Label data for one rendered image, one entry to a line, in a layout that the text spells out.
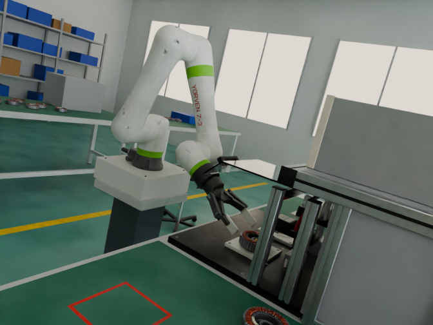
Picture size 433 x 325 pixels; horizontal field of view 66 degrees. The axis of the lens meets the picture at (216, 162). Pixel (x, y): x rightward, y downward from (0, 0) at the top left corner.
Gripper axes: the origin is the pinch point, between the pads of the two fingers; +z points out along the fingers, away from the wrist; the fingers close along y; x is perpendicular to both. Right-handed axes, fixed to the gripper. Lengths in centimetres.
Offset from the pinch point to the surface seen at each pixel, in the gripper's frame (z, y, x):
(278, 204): 6.0, 20.1, 23.8
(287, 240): 11.9, -18.2, 0.8
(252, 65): -301, -473, -41
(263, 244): 11.0, 20.4, 13.1
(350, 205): 17.5, 22.0, 38.3
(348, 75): -151, -472, 57
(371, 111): 3, 11, 56
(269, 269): 16.7, 7.3, 2.2
